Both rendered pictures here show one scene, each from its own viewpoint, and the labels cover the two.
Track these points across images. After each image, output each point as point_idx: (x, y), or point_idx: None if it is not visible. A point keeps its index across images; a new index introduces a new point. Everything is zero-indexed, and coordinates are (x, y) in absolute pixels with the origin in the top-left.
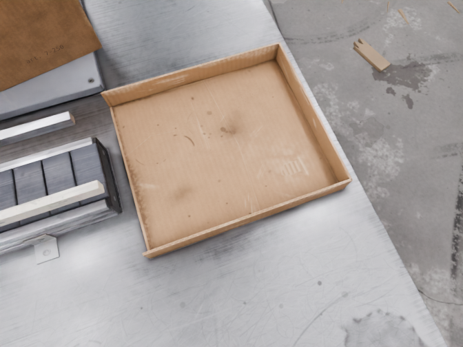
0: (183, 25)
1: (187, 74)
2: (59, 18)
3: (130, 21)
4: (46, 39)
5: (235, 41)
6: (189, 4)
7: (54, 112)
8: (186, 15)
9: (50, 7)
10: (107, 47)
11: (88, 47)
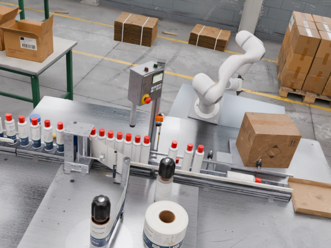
0: (308, 171)
1: (310, 181)
2: (286, 159)
3: (293, 166)
4: (281, 161)
5: (322, 181)
6: (311, 168)
7: (273, 176)
8: (309, 170)
9: (287, 156)
10: (287, 169)
11: (285, 167)
